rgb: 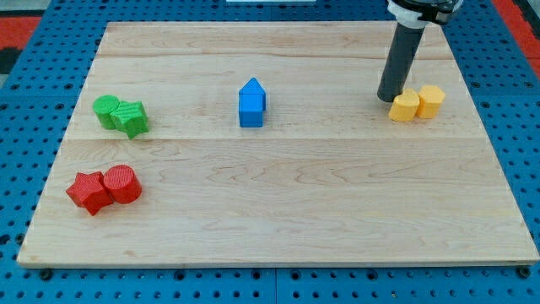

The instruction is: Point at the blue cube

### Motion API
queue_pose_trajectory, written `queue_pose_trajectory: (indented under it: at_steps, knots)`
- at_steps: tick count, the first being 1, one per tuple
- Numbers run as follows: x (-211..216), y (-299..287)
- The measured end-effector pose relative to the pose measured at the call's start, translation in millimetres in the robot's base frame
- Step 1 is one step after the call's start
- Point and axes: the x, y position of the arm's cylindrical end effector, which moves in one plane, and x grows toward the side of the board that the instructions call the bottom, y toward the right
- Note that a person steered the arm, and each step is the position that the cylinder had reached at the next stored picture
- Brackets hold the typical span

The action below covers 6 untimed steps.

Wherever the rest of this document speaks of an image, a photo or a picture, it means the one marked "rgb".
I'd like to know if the blue triangular prism block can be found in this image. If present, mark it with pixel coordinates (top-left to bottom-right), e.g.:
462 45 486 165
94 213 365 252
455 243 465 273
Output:
239 78 267 111

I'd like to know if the blue cube block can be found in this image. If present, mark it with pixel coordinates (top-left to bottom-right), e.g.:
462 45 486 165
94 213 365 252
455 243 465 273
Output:
238 94 266 128

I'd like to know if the yellow heart block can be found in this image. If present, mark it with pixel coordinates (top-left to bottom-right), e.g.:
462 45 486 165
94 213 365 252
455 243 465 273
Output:
388 89 420 122

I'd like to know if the wooden board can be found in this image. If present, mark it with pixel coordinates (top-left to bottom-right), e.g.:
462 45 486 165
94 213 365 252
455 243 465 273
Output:
18 21 539 269

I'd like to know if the green star block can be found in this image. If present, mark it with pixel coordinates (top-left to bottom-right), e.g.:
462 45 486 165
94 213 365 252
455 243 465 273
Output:
111 101 149 139

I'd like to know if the grey cylindrical pointer tool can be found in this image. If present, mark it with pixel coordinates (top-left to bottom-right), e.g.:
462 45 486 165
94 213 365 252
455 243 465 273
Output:
377 24 424 102

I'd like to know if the red star block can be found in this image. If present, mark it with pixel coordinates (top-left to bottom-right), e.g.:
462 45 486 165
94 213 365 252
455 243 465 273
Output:
66 171 114 216

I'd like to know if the yellow hexagon block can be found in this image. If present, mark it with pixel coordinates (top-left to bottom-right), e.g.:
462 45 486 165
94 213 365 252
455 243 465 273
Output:
416 85 446 119

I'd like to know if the red cylinder block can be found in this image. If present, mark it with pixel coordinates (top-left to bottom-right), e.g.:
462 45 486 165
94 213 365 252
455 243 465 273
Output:
104 165 143 204

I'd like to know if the green cylinder block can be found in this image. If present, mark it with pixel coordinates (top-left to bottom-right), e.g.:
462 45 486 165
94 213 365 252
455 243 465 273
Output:
93 95 120 130

